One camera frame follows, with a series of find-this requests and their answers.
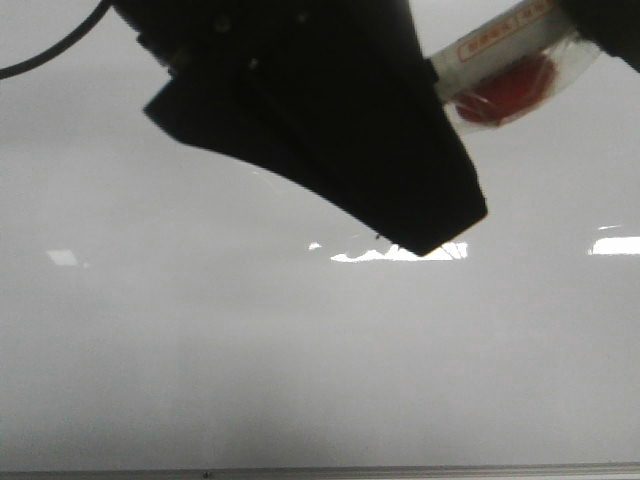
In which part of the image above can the white whiteboard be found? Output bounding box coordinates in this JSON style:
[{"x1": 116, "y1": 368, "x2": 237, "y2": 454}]
[{"x1": 1, "y1": 13, "x2": 639, "y2": 471}]

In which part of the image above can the black cable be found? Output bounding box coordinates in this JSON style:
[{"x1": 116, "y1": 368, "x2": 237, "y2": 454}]
[{"x1": 0, "y1": 0, "x2": 109, "y2": 80}]

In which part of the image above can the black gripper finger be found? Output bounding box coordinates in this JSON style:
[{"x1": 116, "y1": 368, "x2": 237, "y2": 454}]
[
  {"x1": 145, "y1": 1, "x2": 487, "y2": 255},
  {"x1": 559, "y1": 0, "x2": 639, "y2": 72}
]

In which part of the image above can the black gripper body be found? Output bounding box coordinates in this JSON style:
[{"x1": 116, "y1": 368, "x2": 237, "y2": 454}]
[{"x1": 110, "y1": 0, "x2": 281, "y2": 81}]

